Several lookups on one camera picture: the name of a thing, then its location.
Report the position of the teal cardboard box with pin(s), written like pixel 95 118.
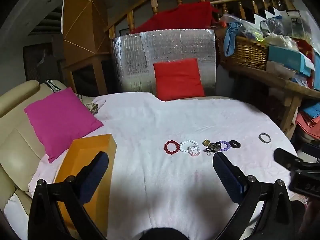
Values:
pixel 287 57

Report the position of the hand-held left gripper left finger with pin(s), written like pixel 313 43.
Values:
pixel 93 177

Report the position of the orange cardboard box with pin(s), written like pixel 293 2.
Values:
pixel 87 142

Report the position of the red pillow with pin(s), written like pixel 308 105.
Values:
pixel 177 80

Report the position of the blue denim cloth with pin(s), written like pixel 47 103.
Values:
pixel 228 40

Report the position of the curved wooden table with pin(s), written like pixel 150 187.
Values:
pixel 275 80

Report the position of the stack of folded cloths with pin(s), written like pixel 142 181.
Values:
pixel 308 122

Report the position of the black oval bangle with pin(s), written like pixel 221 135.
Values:
pixel 237 145

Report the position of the silver bangle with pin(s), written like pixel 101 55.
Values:
pixel 260 138

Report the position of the brown wooden cabinet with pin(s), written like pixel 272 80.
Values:
pixel 80 25

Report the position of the pink pillow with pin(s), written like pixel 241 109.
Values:
pixel 60 120

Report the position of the wicker basket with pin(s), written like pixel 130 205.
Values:
pixel 247 55

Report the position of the silver insulation mat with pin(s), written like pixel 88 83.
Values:
pixel 132 60

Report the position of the wooden stair railing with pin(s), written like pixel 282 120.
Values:
pixel 155 3

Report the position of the clear plastic bag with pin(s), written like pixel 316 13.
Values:
pixel 272 26

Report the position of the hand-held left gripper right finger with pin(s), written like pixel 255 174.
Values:
pixel 228 180

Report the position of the white blanket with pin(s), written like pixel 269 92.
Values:
pixel 175 120

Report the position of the white paper bag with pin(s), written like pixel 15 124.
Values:
pixel 297 25

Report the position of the red cushion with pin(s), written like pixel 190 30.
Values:
pixel 180 17

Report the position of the dark metal trinket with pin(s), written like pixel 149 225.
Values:
pixel 213 148

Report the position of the gold square pendant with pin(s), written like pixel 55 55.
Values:
pixel 206 142

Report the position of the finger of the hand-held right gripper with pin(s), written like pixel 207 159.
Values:
pixel 285 157

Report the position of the beige leather sofa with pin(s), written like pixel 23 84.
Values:
pixel 15 150

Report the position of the dark framed picture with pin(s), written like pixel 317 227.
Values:
pixel 40 60

